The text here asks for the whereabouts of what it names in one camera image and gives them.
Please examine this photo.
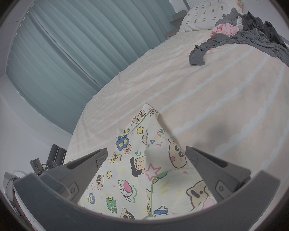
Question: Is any white printed pillow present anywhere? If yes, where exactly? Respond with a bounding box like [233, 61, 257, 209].
[179, 0, 244, 32]

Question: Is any bed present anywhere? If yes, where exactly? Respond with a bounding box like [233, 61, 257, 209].
[63, 0, 289, 177]

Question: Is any blue-green curtain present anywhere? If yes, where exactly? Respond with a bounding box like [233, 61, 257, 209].
[6, 11, 104, 134]
[30, 0, 176, 88]

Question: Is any light grey garment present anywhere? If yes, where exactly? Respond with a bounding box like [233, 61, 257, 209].
[215, 8, 244, 27]

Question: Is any grey bedside table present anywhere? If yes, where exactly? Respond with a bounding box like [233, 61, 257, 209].
[165, 10, 187, 40]

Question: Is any dark grey garment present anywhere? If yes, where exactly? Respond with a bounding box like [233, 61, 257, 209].
[188, 29, 289, 72]

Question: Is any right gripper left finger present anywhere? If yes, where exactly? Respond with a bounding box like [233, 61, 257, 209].
[39, 148, 109, 201]

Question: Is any black garment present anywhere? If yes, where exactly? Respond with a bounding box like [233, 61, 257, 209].
[241, 11, 288, 45]

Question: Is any pink garment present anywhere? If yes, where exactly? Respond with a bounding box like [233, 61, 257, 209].
[211, 23, 240, 37]

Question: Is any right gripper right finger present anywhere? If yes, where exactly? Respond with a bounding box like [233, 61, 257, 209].
[185, 146, 251, 200]

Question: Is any white printed pyjama top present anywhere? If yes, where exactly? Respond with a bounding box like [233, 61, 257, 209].
[78, 103, 218, 222]

